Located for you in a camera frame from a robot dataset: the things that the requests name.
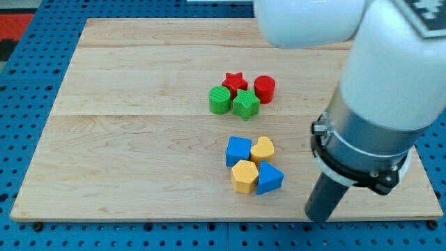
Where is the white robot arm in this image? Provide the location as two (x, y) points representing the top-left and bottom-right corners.
(254, 0), (445, 195)

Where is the blue cube block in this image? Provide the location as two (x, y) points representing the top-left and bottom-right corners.
(226, 136), (252, 167)

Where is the yellow heart block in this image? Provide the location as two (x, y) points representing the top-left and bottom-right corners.
(250, 136), (275, 168)

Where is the green cylinder block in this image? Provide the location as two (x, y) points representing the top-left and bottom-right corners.
(208, 86), (231, 115)

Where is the green star block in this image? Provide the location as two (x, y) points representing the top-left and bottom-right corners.
(232, 89), (260, 121)

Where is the red star block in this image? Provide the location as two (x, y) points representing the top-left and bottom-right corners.
(222, 73), (248, 100)

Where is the yellow hexagon block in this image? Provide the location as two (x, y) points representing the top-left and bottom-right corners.
(231, 160), (259, 194)

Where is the red cylinder block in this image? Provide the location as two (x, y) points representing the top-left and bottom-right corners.
(254, 75), (276, 104)

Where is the wooden board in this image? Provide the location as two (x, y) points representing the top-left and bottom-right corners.
(9, 17), (444, 223)

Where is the blue triangle block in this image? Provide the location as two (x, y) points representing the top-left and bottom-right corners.
(256, 160), (285, 195)

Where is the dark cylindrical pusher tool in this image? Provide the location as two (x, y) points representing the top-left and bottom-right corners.
(305, 173), (349, 222)

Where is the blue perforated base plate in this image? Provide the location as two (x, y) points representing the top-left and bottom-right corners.
(1, 0), (445, 250)

